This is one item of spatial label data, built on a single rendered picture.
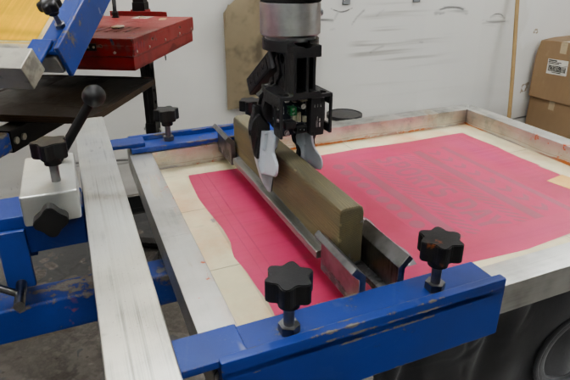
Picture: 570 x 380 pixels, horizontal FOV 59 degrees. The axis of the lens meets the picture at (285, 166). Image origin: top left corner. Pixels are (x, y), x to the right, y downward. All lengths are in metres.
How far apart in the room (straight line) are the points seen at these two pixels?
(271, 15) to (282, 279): 0.32
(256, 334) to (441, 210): 0.42
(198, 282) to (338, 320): 0.16
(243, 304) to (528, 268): 0.32
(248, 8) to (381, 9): 0.85
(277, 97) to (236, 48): 2.10
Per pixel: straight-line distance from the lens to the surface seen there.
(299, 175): 0.63
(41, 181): 0.63
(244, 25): 2.70
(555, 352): 0.92
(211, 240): 0.70
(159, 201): 0.74
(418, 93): 3.42
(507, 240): 0.75
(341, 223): 0.55
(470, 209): 0.82
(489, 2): 3.65
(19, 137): 1.40
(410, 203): 0.81
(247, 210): 0.77
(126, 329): 0.43
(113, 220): 0.59
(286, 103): 0.62
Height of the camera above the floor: 1.31
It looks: 22 degrees down
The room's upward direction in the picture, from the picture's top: straight up
